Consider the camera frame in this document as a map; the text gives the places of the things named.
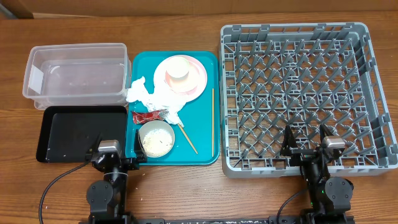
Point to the red sauce packet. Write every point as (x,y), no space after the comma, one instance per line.
(142,118)

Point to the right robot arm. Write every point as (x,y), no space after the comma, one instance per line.
(329,196)

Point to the teal serving tray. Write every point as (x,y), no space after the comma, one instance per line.
(195,115)

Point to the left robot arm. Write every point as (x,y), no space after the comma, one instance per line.
(107,197)

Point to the pink small bowl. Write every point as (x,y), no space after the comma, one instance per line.
(185,84)

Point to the pink plate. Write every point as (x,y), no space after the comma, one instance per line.
(159,77)

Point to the clear plastic bin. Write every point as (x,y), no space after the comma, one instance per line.
(77,75)

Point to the grey dishwasher rack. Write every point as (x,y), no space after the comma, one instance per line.
(302,76)

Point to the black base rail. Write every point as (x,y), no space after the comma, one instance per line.
(269,220)

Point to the wooden chopstick straight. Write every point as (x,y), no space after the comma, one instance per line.
(213,123)

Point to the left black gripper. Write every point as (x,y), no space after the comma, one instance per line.
(139,154)

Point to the cream paper cup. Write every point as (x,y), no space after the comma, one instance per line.
(177,67)

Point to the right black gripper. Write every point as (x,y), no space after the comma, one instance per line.
(301,154)

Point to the black plastic tray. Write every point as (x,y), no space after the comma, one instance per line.
(68,132)

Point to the white napkin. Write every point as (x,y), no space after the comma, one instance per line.
(163,98)

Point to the white bowl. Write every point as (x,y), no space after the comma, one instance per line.
(157,138)

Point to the wooden chopstick diagonal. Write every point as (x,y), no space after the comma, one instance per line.
(187,138)

